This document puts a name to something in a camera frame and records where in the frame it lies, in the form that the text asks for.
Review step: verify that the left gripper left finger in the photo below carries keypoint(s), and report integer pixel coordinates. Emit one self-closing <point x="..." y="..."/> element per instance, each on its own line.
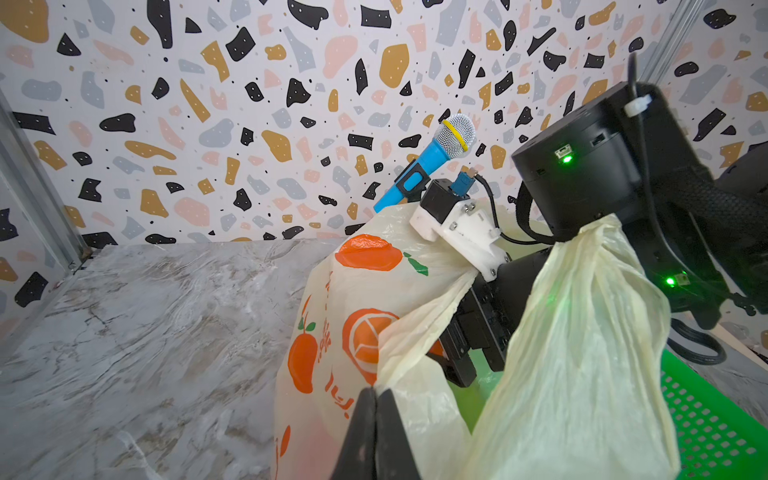
<point x="356" y="459"/>

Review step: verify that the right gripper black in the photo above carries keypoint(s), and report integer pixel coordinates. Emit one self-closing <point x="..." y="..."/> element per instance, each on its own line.
<point x="486" y="319"/>

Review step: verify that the cream plastic bag orange print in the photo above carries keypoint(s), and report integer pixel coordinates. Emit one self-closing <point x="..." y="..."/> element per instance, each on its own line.
<point x="373" y="309"/>

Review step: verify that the blue toy microphone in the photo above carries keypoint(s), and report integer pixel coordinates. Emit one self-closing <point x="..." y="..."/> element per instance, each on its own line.
<point x="453" y="139"/>

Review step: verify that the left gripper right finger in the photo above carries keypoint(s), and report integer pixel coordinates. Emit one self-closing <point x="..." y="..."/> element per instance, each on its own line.
<point x="393" y="455"/>

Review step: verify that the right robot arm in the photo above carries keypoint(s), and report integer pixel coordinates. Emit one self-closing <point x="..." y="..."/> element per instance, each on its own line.
<point x="701" y="241"/>

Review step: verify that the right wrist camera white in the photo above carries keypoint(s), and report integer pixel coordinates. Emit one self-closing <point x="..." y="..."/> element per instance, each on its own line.
<point x="446" y="211"/>

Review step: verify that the green plastic basket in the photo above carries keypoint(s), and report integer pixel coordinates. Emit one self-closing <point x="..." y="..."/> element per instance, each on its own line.
<point x="702" y="426"/>

